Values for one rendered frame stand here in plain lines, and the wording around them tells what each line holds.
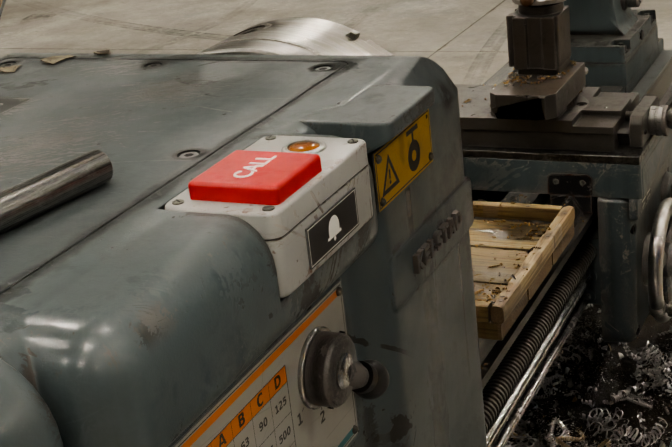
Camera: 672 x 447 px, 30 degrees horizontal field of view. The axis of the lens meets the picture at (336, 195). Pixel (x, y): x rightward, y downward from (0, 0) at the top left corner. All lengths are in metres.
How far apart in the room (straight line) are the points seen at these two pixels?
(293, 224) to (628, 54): 1.61
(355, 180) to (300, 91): 0.16
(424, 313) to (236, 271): 0.33
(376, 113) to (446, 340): 0.25
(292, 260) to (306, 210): 0.03
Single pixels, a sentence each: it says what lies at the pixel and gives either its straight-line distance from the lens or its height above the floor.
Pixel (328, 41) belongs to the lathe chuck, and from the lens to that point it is 1.21.
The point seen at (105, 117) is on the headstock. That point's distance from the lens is 0.94.
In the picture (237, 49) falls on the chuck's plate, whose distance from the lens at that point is 1.18.
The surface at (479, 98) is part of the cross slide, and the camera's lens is 1.88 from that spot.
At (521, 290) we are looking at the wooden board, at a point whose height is 0.89.
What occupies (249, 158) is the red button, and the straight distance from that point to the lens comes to 0.76.
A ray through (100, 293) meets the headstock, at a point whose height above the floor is 1.25.
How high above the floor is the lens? 1.50
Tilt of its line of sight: 20 degrees down
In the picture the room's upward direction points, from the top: 7 degrees counter-clockwise
